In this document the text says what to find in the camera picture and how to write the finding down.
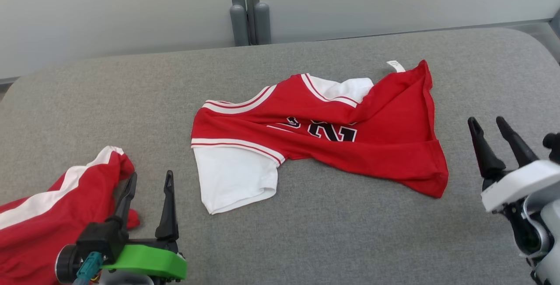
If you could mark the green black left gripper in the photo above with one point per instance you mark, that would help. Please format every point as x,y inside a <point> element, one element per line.
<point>148,261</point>

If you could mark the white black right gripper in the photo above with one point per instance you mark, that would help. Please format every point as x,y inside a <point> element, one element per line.
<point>520,184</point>

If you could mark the red white basketball jersey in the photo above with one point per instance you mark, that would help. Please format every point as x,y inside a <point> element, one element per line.
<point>385,140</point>

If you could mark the red shorts with white stripe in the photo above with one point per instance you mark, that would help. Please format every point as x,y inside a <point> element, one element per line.
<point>48,228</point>

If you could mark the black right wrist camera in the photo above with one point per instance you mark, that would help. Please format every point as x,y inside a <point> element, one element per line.
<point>553,145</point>

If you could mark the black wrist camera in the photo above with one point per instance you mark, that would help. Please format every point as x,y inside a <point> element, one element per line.
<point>553,145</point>
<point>72,265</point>

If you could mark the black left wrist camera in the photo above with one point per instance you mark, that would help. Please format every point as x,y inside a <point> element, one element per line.
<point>72,265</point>

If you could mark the grey double partition post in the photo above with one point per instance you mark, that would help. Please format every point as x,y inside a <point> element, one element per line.
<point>249,18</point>

